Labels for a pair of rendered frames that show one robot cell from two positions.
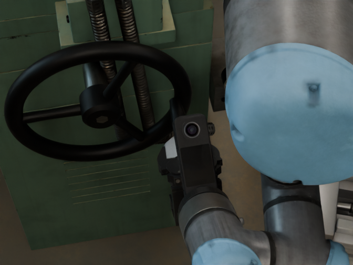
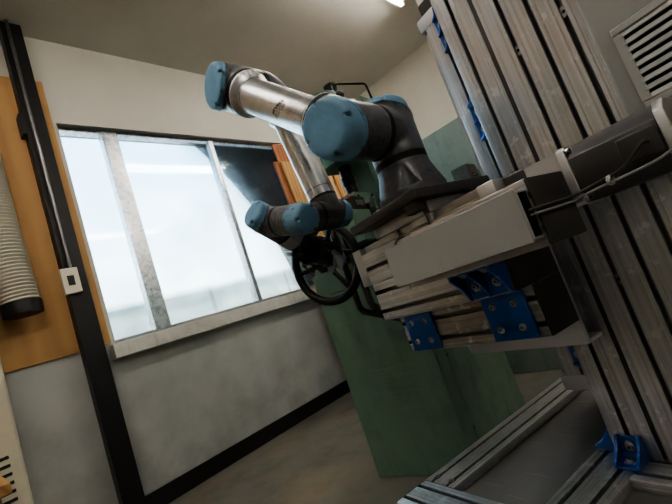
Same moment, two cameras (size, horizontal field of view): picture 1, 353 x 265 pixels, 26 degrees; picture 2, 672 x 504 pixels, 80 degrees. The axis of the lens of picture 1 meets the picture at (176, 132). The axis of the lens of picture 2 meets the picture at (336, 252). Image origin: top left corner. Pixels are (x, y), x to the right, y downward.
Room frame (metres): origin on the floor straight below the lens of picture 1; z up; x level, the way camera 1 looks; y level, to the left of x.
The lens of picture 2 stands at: (-0.22, -0.86, 0.67)
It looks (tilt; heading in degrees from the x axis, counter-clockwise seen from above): 7 degrees up; 45
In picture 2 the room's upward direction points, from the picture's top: 19 degrees counter-clockwise
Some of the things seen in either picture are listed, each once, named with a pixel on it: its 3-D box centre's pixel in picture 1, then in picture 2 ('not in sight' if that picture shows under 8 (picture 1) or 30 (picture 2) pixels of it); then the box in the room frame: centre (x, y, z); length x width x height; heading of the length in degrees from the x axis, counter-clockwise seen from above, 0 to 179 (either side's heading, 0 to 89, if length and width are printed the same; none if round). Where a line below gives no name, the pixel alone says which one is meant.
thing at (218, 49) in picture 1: (228, 73); not in sight; (0.93, -0.10, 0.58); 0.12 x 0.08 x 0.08; 11
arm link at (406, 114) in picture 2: not in sight; (387, 133); (0.51, -0.40, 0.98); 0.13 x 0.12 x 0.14; 0
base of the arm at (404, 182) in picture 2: not in sight; (408, 181); (0.52, -0.40, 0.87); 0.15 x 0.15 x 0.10
